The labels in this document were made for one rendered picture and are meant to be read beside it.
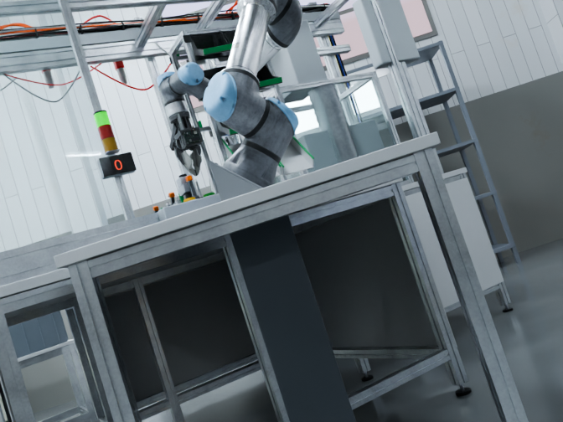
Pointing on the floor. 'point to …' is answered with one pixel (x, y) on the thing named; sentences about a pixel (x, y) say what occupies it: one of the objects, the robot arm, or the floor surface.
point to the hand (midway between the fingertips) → (194, 172)
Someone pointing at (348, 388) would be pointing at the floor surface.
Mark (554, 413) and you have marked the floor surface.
